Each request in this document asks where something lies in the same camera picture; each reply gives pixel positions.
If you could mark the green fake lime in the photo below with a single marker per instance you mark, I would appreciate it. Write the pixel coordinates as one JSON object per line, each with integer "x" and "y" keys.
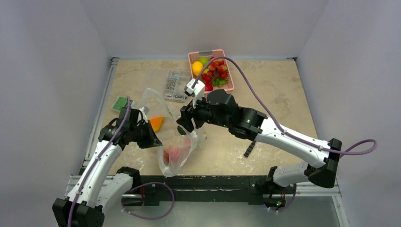
{"x": 203, "y": 60}

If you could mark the pink plastic basket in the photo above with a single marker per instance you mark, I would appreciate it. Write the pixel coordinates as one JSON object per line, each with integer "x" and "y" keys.
{"x": 194, "y": 56}

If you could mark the red fake grape bunch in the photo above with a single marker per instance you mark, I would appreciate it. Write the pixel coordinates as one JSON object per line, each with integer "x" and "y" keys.
{"x": 217, "y": 69}

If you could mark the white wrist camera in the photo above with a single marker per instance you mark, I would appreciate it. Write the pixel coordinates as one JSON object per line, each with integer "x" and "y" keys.
{"x": 196, "y": 89}
{"x": 144, "y": 110}

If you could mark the black T-handle tool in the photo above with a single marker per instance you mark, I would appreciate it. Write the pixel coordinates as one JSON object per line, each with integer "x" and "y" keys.
{"x": 249, "y": 149}

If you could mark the pink red fake peach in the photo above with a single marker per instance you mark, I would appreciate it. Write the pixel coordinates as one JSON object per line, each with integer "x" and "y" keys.
{"x": 175, "y": 154}

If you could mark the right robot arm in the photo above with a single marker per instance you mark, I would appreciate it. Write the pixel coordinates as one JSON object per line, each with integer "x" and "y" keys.
{"x": 319, "y": 157}

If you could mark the clear plastic bag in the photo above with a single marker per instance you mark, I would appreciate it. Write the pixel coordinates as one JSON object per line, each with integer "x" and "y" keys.
{"x": 177, "y": 142}

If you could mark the yellow fake lemon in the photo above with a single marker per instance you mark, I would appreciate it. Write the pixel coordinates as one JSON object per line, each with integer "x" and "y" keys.
{"x": 196, "y": 68}

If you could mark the red fake apple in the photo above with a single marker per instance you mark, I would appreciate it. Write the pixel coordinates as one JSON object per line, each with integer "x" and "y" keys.
{"x": 208, "y": 87}

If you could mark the green label small box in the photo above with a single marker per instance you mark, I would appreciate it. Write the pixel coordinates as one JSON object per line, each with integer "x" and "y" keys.
{"x": 119, "y": 103}

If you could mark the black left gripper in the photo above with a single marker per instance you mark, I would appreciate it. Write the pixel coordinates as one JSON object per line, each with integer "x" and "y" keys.
{"x": 152, "y": 140}

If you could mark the orange fake fruit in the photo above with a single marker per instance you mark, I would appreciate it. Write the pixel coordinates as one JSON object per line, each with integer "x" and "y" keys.
{"x": 156, "y": 123}

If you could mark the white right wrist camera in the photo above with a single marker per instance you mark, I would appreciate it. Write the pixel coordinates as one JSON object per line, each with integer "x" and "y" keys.
{"x": 196, "y": 89}

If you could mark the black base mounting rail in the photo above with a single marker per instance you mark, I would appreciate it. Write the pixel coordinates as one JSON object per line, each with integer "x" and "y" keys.
{"x": 251, "y": 189}

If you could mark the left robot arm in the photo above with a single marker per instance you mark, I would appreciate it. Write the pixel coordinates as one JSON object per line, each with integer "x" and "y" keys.
{"x": 87, "y": 202}

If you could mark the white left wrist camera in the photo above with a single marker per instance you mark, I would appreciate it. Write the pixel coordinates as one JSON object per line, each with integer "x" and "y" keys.
{"x": 144, "y": 110}

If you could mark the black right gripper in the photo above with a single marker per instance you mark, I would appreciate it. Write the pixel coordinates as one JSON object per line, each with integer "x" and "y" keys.
{"x": 190, "y": 113}

